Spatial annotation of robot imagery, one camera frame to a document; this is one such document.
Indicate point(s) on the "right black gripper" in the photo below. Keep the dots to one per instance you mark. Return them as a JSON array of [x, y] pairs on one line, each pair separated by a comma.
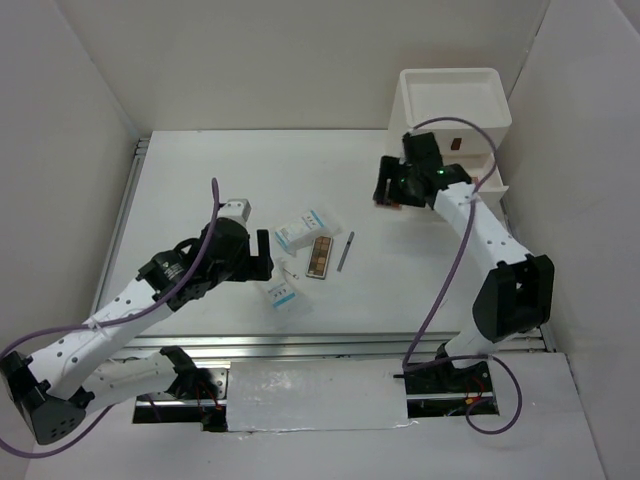
[[391, 168]]

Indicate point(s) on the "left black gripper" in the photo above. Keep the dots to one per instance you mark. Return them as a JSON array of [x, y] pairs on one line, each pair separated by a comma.
[[255, 267]]

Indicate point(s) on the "pink blush palette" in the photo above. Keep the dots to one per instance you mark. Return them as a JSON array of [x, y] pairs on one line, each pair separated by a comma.
[[388, 205]]

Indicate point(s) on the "cotton pad packet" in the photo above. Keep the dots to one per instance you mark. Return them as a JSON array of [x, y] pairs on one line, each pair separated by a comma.
[[301, 231], [287, 304]]

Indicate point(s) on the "brown eyeshadow palette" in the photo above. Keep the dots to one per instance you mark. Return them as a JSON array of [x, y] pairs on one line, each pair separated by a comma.
[[319, 258]]

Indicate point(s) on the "white drawer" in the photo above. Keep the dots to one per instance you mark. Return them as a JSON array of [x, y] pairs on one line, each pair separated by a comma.
[[478, 166]]

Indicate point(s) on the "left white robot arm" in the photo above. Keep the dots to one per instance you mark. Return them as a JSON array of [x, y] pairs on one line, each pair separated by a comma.
[[56, 387]]

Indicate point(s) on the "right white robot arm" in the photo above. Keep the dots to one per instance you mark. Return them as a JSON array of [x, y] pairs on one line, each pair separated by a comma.
[[516, 294]]

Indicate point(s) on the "thin white applicator stick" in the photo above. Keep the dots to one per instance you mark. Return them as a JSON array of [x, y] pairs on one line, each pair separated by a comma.
[[284, 268]]

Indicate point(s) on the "houndstooth eyeliner pen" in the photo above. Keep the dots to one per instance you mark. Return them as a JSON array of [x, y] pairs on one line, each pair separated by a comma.
[[345, 251]]

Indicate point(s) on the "white drawer organizer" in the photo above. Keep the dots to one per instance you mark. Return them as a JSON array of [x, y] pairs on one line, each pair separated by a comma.
[[465, 108]]

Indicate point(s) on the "white taped cover plate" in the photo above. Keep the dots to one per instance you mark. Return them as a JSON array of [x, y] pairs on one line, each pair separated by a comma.
[[319, 395]]

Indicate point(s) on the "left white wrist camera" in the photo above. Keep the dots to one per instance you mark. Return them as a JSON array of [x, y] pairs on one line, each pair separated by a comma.
[[237, 210]]

